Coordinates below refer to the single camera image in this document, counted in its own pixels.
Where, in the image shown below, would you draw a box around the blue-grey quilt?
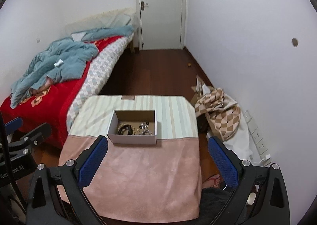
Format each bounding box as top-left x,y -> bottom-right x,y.
10,25 -> 134,109

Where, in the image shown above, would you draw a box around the striped and pink tablecloth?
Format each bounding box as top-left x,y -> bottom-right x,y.
59,95 -> 201,223

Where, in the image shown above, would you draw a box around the striped pillow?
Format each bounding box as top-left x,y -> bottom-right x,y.
65,8 -> 139,35

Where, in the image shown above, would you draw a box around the red blanket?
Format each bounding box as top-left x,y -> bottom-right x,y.
0,35 -> 123,150

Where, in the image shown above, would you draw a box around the beige checkered cloth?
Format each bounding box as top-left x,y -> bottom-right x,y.
194,88 -> 241,142

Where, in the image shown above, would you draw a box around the wooden bead bracelet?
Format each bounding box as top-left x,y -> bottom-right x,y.
116,121 -> 136,136

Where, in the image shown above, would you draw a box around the white tube on quilt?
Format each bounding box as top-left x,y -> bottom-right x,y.
54,59 -> 63,67

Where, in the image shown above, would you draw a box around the cardboard scraps on floor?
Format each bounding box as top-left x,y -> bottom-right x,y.
190,75 -> 214,106

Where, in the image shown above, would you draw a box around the white door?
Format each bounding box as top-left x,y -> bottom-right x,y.
137,0 -> 186,50

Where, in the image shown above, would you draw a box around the red flip-flop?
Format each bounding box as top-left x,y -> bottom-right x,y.
202,174 -> 227,189

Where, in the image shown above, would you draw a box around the white cardboard box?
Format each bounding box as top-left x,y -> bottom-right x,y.
107,110 -> 158,145

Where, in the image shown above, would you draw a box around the checkered mattress sheet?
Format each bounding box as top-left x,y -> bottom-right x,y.
66,33 -> 134,132

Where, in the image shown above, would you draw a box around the white power strip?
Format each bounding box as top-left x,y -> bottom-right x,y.
244,110 -> 272,167

